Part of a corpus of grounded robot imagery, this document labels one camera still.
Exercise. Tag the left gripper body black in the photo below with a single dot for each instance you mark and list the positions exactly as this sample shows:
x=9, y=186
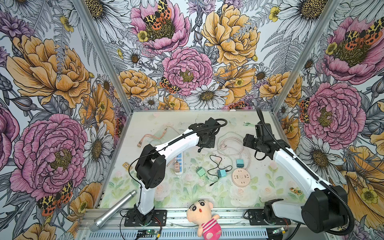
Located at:
x=209, y=143

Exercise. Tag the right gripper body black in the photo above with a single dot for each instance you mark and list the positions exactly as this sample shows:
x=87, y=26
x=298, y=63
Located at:
x=254, y=143

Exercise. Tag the green plug adapter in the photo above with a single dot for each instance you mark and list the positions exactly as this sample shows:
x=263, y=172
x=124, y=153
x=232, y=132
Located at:
x=202, y=173

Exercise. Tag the pink plug adapter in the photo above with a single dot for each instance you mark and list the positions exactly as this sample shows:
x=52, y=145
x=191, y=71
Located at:
x=177, y=167

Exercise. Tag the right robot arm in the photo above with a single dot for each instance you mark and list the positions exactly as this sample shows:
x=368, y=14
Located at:
x=326, y=208

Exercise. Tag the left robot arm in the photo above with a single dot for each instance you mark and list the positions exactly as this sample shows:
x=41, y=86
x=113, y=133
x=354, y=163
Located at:
x=151, y=165

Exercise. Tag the white blue power strip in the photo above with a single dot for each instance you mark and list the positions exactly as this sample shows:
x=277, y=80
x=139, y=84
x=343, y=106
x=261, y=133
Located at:
x=179, y=158

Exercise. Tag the round pink socket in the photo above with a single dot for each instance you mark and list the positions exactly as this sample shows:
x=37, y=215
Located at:
x=241, y=177

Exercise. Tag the plush doll pink dress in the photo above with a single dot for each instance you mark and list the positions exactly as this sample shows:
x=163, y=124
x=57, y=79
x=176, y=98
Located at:
x=200, y=213

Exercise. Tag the small yellow tag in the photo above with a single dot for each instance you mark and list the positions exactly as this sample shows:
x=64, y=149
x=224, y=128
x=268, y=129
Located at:
x=127, y=166

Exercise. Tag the silver microphone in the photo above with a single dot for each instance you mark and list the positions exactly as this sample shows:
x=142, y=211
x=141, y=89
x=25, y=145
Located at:
x=100, y=221

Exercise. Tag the teal adapter with white cable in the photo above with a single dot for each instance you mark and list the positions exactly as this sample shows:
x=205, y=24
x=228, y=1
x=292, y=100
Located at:
x=240, y=163

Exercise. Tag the teal adapter with black cable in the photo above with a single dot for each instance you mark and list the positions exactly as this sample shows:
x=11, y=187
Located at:
x=221, y=173

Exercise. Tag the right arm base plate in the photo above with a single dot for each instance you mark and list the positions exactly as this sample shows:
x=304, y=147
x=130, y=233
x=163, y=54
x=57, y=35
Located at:
x=256, y=218

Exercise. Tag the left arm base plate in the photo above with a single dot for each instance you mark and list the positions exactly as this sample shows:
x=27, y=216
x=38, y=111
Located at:
x=155, y=218

